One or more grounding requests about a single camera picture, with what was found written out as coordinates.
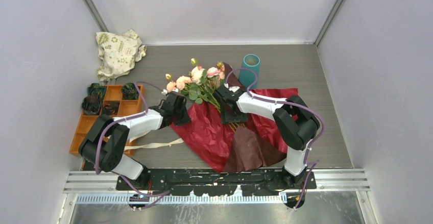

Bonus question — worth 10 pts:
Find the dark red wrapping paper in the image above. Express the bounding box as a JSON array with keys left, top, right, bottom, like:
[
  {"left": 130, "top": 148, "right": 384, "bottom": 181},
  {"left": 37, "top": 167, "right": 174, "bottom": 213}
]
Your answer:
[{"left": 172, "top": 63, "right": 288, "bottom": 172}]

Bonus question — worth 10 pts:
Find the pink flower bouquet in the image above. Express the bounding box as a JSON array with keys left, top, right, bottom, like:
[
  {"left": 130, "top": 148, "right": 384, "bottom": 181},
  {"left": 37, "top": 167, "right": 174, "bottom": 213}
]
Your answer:
[{"left": 164, "top": 58, "right": 230, "bottom": 130}]

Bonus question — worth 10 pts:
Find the cream printed ribbon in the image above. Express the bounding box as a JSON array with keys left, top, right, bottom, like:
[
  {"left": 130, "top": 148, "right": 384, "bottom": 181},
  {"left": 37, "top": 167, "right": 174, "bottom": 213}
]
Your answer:
[{"left": 124, "top": 138, "right": 184, "bottom": 151}]

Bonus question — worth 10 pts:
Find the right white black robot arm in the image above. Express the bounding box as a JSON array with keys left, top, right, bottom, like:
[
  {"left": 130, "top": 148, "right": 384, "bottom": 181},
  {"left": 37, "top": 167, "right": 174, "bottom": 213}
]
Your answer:
[{"left": 213, "top": 85, "right": 322, "bottom": 189}]

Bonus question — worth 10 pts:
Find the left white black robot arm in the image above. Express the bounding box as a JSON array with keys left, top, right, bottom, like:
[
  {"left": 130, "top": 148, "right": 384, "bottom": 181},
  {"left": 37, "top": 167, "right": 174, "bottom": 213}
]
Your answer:
[{"left": 79, "top": 92, "right": 191, "bottom": 190}]

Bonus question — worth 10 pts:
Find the teal cylindrical vase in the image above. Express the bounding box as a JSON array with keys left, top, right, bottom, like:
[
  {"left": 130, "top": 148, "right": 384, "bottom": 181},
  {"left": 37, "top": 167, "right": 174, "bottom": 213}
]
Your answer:
[{"left": 238, "top": 54, "right": 260, "bottom": 89}]

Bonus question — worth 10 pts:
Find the orange compartment tray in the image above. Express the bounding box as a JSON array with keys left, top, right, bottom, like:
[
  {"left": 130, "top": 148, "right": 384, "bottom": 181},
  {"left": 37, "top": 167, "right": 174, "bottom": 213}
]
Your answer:
[{"left": 69, "top": 85, "right": 144, "bottom": 156}]

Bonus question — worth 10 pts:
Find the dark rolled item top-right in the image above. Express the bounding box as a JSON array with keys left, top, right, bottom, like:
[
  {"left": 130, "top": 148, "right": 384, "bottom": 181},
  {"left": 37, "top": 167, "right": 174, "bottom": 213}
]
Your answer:
[{"left": 121, "top": 83, "right": 139, "bottom": 100}]

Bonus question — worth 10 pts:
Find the cream printed cloth bag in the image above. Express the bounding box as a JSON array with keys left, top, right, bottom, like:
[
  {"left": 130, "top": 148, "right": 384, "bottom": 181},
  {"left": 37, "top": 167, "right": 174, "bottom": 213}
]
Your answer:
[{"left": 95, "top": 29, "right": 147, "bottom": 82}]

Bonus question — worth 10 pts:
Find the dark rolled item top-left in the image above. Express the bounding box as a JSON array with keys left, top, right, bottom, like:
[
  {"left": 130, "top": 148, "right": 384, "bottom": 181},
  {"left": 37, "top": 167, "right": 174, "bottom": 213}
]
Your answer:
[{"left": 87, "top": 83, "right": 107, "bottom": 99}]

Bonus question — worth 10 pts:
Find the dark rolled item left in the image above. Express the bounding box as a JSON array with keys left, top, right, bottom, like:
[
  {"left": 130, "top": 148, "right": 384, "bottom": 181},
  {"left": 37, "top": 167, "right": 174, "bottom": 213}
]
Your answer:
[{"left": 81, "top": 95, "right": 102, "bottom": 115}]

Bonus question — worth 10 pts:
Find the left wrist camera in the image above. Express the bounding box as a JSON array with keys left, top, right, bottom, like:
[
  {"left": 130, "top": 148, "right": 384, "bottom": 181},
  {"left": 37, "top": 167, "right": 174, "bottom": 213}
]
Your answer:
[{"left": 161, "top": 88, "right": 179, "bottom": 96}]

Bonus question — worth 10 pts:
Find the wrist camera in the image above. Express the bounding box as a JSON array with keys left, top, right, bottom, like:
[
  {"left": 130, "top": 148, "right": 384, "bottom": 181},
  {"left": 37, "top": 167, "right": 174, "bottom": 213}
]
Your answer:
[
  {"left": 161, "top": 88, "right": 179, "bottom": 96},
  {"left": 228, "top": 86, "right": 240, "bottom": 93}
]

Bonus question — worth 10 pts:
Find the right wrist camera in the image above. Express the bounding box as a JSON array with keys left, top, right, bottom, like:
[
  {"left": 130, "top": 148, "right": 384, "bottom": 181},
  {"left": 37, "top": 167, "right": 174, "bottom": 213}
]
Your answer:
[{"left": 228, "top": 86, "right": 240, "bottom": 93}]

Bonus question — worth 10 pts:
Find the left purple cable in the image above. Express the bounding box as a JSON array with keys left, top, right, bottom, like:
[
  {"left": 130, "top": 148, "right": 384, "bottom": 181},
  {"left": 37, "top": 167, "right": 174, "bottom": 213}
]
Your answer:
[{"left": 94, "top": 81, "right": 172, "bottom": 210}]

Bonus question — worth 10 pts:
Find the purple cable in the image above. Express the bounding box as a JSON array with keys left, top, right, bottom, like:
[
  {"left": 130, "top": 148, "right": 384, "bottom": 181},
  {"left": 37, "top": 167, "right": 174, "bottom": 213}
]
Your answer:
[
  {"left": 94, "top": 81, "right": 172, "bottom": 210},
  {"left": 225, "top": 67, "right": 325, "bottom": 210}
]

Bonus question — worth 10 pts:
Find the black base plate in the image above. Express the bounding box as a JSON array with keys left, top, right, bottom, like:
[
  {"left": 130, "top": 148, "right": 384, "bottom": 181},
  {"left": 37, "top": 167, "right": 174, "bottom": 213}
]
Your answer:
[{"left": 136, "top": 168, "right": 305, "bottom": 196}]

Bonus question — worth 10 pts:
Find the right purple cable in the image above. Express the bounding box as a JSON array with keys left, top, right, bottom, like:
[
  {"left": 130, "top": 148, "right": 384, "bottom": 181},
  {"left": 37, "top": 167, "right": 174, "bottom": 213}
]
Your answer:
[{"left": 225, "top": 67, "right": 325, "bottom": 210}]

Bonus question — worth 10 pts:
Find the aluminium rail frame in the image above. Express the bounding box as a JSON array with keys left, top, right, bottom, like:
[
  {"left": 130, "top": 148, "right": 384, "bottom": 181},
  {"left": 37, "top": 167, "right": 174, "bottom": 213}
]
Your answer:
[{"left": 64, "top": 168, "right": 370, "bottom": 208}]

